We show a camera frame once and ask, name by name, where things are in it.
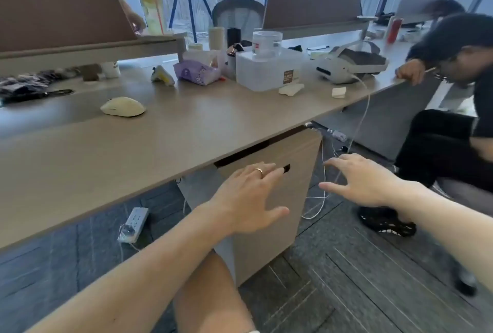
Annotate person's left hand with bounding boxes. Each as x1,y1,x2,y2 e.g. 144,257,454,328
208,162,290,235

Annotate person's right hand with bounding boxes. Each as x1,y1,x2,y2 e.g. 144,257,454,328
319,153,406,208

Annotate person's left forearm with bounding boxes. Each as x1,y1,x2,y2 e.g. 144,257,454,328
23,202,232,333

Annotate person's right forearm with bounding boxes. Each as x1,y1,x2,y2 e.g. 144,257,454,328
397,179,493,293

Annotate beige drawer cabinet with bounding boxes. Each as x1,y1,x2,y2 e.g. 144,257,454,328
177,127,323,288

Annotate person's bare leg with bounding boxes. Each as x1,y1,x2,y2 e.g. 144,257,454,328
173,250,258,333

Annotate white headset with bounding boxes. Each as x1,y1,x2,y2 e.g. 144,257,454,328
315,41,389,85

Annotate translucent plastic storage box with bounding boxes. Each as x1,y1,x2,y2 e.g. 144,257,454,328
235,47,305,93

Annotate grey chair seat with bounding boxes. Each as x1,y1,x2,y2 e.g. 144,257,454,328
434,177,493,217

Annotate white power strip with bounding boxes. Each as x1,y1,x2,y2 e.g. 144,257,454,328
117,207,150,244

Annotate clear plastic jar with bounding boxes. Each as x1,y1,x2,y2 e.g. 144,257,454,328
252,30,283,58

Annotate purple tissue pack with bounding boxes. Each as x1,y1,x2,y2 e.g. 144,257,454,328
173,60,222,86

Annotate red bottle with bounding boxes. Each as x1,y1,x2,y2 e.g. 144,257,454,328
387,17,403,44

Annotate white yellow crumpled wrapper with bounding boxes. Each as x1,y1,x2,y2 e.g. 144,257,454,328
150,65,175,86

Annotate black cylindrical bottle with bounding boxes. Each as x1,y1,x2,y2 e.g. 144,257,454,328
227,27,242,49

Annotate cream computer mouse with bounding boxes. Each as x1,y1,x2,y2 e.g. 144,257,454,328
100,97,147,118

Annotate brown desk divider panel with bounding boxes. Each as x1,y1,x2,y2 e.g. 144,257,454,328
0,0,187,72
263,0,377,40

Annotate grey mesh office chair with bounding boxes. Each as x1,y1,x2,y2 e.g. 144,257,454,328
211,0,266,34

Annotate grey laptop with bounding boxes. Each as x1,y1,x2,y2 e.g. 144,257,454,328
394,0,443,26

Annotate small white cup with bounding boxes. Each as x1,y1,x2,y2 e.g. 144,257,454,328
100,61,121,79

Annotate black patterned cloth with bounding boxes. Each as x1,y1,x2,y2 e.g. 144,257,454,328
0,68,74,105

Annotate white cable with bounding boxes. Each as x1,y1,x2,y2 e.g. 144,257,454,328
301,71,371,220

